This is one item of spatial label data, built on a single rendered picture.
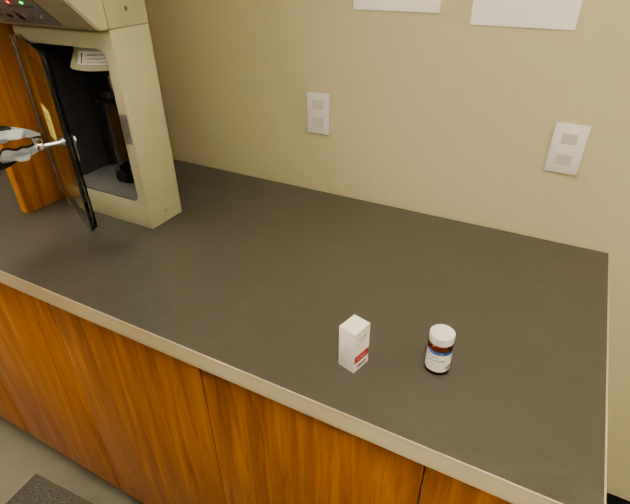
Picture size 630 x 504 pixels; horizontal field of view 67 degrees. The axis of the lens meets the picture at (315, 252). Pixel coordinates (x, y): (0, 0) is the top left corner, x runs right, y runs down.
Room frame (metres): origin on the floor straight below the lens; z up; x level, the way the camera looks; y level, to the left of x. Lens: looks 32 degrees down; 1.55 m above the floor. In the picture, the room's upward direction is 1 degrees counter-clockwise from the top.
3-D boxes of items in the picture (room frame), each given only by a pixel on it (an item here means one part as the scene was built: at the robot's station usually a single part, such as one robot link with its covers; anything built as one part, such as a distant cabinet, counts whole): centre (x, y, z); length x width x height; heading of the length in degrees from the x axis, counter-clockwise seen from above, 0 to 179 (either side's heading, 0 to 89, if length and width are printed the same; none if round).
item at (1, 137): (0.98, 0.62, 1.22); 0.09 x 0.06 x 0.03; 126
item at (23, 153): (0.98, 0.62, 1.18); 0.09 x 0.06 x 0.03; 126
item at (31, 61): (1.09, 0.60, 1.19); 0.30 x 0.01 x 0.40; 37
